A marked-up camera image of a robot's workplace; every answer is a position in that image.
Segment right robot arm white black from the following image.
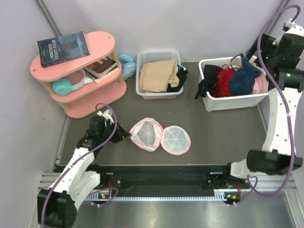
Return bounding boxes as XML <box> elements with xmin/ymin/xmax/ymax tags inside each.
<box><xmin>221</xmin><ymin>33</ymin><xmax>304</xmax><ymax>188</ymax></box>

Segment light blue headphones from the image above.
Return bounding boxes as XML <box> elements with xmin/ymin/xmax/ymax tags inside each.
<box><xmin>118</xmin><ymin>54</ymin><xmax>137</xmax><ymax>80</ymax></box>

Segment pink white mesh laundry bag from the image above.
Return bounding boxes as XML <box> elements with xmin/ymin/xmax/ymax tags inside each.
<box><xmin>130</xmin><ymin>118</ymin><xmax>191</xmax><ymax>156</ymax></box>

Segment black bra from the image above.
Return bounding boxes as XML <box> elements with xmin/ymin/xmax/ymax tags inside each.
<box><xmin>194</xmin><ymin>65</ymin><xmax>222</xmax><ymax>99</ymax></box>

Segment black garment in basket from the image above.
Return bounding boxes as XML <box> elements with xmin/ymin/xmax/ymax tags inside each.
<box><xmin>166</xmin><ymin>65</ymin><xmax>188</xmax><ymax>93</ymax></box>

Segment purple cable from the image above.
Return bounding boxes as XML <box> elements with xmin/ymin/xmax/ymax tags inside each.
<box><xmin>234</xmin><ymin>4</ymin><xmax>301</xmax><ymax>205</ymax></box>
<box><xmin>40</xmin><ymin>102</ymin><xmax>119</xmax><ymax>228</ymax></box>

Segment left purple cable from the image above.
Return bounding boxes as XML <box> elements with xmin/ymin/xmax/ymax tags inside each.
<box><xmin>40</xmin><ymin>102</ymin><xmax>119</xmax><ymax>228</ymax></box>

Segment beige folded garment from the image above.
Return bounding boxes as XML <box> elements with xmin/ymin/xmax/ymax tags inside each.
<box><xmin>140</xmin><ymin>59</ymin><xmax>179</xmax><ymax>92</ymax></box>

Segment white plastic bin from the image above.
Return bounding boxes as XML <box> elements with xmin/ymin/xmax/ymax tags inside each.
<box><xmin>199</xmin><ymin>56</ymin><xmax>268</xmax><ymax>112</ymax></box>

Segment navy blue lace bra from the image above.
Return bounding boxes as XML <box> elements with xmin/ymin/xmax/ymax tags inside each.
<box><xmin>228</xmin><ymin>54</ymin><xmax>262</xmax><ymax>96</ymax></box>

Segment dark blue hardcover book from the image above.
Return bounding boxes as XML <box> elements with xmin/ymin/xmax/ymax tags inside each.
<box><xmin>38</xmin><ymin>31</ymin><xmax>90</xmax><ymax>68</ymax></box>

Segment pink three-tier shelf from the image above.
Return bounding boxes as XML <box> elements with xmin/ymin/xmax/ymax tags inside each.
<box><xmin>30</xmin><ymin>31</ymin><xmax>127</xmax><ymax>119</ymax></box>

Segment pink bra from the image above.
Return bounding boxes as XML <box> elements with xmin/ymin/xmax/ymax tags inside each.
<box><xmin>251</xmin><ymin>76</ymin><xmax>263</xmax><ymax>95</ymax></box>

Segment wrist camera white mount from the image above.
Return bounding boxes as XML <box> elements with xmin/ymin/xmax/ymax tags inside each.
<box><xmin>96</xmin><ymin>109</ymin><xmax>114</xmax><ymax>124</ymax></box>
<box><xmin>283</xmin><ymin>20</ymin><xmax>304</xmax><ymax>37</ymax></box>

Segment red lace bra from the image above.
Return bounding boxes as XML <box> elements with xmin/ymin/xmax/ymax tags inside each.
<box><xmin>212</xmin><ymin>65</ymin><xmax>235</xmax><ymax>98</ymax></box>

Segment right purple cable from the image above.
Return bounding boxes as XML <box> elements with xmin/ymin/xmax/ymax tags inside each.
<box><xmin>234</xmin><ymin>4</ymin><xmax>301</xmax><ymax>205</ymax></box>

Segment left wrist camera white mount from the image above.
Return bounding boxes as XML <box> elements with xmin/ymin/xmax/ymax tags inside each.
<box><xmin>96</xmin><ymin>109</ymin><xmax>114</xmax><ymax>124</ymax></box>

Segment aluminium rail with cable duct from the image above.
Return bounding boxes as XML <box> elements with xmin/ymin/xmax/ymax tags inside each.
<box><xmin>38</xmin><ymin>173</ymin><xmax>285</xmax><ymax>203</ymax></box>

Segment teal white headphones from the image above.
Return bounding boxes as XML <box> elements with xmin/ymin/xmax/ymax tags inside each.
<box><xmin>52</xmin><ymin>69</ymin><xmax>94</xmax><ymax>95</ymax></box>

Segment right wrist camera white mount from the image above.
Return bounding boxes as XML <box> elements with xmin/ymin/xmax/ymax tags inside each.
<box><xmin>283</xmin><ymin>20</ymin><xmax>304</xmax><ymax>37</ymax></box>

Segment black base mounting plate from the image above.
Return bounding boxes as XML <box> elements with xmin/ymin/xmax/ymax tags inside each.
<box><xmin>95</xmin><ymin>164</ymin><xmax>249</xmax><ymax>198</ymax></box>

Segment grey perforated plastic basket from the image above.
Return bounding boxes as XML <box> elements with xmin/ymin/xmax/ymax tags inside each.
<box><xmin>135</xmin><ymin>49</ymin><xmax>183</xmax><ymax>100</ymax></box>

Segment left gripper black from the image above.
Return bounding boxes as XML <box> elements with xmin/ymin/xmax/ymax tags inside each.
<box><xmin>100</xmin><ymin>120</ymin><xmax>131</xmax><ymax>144</ymax></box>

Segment brown book on shelf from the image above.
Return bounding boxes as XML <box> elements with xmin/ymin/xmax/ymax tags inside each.
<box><xmin>84</xmin><ymin>57</ymin><xmax>119</xmax><ymax>83</ymax></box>

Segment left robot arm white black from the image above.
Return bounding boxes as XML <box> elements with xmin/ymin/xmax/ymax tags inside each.
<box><xmin>37</xmin><ymin>116</ymin><xmax>131</xmax><ymax>228</ymax></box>

